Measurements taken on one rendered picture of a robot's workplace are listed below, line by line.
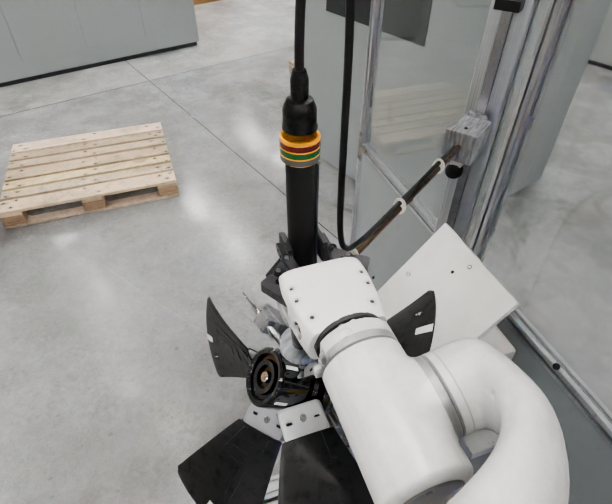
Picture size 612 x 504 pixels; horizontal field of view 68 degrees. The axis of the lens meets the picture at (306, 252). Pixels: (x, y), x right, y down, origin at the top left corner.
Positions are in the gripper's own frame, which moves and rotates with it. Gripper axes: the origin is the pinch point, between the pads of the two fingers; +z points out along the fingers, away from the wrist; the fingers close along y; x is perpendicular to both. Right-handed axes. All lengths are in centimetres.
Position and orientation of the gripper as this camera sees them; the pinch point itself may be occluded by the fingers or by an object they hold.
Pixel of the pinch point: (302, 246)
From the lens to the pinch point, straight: 57.7
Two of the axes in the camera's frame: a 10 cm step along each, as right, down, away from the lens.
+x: 0.0, -7.4, -6.8
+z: -3.2, -6.4, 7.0
